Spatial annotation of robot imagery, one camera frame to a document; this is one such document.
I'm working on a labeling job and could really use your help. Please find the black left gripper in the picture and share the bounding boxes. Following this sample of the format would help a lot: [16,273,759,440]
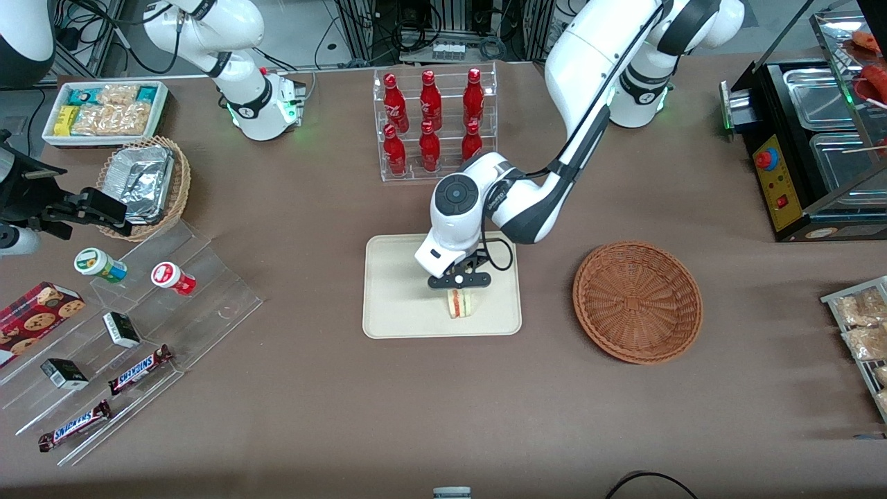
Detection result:
[428,252,493,301]

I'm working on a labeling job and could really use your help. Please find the triangular sandwich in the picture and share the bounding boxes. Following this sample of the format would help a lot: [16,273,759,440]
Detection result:
[446,288,477,320]

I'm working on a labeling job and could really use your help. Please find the beige rectangular tray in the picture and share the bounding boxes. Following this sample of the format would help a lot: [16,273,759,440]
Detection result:
[362,234,522,340]

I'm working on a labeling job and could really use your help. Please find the light wicker basket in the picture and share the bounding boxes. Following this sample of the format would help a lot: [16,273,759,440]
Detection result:
[96,136,192,243]

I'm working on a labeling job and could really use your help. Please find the brown wicker basket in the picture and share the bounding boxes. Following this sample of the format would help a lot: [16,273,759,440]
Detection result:
[572,240,703,365]

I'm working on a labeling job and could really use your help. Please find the aluminium foil containers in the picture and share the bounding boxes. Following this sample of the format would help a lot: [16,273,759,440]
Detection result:
[107,145,175,224]

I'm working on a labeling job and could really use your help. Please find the green lidded cup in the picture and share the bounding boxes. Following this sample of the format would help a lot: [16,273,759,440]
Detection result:
[74,247,128,284]

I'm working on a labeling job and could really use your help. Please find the red lidded cup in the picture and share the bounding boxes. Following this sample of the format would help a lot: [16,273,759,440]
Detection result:
[151,261,197,297]

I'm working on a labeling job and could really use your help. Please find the white snack bin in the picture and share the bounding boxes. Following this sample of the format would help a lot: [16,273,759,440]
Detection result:
[42,80,170,148]

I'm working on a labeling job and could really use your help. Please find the large clear cracker bag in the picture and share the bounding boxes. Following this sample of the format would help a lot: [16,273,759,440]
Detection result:
[71,103,152,137]

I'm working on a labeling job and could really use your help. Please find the small black box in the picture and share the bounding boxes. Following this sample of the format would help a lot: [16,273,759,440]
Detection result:
[103,312,141,349]
[40,358,90,390]

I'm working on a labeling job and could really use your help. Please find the small clear cracker bag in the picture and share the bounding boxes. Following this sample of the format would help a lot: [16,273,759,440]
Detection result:
[97,84,141,106]

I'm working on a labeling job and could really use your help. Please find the red cookie box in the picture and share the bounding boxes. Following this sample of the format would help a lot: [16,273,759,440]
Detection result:
[0,281,86,369]

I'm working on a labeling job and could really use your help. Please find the clear acrylic stepped shelf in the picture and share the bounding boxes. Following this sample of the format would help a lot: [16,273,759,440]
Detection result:
[0,219,265,467]

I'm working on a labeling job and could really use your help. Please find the red soda bottle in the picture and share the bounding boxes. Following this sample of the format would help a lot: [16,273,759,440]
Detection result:
[419,121,442,173]
[383,125,408,177]
[462,68,486,130]
[383,73,410,134]
[461,121,484,163]
[420,70,444,132]

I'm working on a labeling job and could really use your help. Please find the clear acrylic bottle rack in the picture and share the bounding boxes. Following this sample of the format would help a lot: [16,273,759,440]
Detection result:
[373,62,498,183]

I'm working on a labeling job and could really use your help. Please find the brown Snickers bar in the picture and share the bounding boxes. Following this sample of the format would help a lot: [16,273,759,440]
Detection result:
[108,344,174,396]
[38,400,113,453]

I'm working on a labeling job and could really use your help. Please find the black food warmer machine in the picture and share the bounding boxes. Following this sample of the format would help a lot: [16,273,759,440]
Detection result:
[719,0,887,243]

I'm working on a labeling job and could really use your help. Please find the clear bag of crackers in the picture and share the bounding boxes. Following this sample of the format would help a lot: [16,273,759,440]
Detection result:
[834,288,887,328]
[841,326,887,362]

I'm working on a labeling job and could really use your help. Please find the steel food pan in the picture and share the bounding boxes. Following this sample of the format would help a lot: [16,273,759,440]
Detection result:
[783,67,860,131]
[809,132,887,192]

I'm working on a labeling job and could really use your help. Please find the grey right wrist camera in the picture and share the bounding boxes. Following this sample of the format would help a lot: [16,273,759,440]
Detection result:
[0,225,42,257]

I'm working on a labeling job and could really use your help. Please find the black floor cable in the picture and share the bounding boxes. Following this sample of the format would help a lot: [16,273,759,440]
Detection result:
[604,471,699,499]

